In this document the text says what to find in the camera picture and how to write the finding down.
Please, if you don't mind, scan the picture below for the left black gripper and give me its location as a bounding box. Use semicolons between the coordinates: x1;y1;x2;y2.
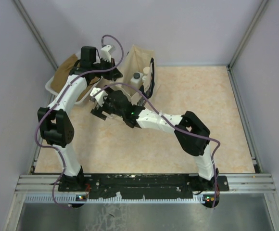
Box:
91;56;122;80

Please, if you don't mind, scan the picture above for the white square bottle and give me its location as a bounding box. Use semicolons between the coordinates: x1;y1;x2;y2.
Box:
130;72;144;90

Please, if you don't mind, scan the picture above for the beige canvas tote bag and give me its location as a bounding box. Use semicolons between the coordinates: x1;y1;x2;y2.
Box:
111;45;156;106

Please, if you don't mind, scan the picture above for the green bottle beige cap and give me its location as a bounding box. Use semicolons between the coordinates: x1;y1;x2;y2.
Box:
143;66;150;76

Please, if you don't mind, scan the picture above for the clear bottle dark cap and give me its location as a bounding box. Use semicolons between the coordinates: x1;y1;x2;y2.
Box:
104;113;116;120

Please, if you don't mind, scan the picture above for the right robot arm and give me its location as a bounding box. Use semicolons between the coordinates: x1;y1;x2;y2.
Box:
90;88;218;191

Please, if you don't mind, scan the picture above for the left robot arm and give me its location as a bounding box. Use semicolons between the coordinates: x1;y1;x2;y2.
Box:
36;45;121;192

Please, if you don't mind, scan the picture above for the brown cloth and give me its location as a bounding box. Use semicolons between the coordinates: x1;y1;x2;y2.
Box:
51;54;78;93

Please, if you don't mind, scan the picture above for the white plastic basket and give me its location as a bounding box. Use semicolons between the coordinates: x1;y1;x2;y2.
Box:
45;51;99;105

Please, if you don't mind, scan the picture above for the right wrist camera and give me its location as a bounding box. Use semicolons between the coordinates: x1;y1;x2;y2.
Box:
90;87;108;106

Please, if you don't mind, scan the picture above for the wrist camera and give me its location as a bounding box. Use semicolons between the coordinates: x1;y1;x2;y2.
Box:
100;45;115;62
90;87;108;106

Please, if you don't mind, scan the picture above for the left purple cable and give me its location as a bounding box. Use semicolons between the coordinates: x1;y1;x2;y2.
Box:
35;35;125;210

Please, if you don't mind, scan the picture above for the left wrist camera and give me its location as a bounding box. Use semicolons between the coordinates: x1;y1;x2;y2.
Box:
100;45;115;62

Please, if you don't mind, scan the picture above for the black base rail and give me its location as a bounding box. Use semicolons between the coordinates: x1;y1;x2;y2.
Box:
57;172;229;200

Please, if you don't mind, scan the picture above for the white toothed cable duct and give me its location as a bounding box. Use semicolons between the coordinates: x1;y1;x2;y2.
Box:
25;193;219;205

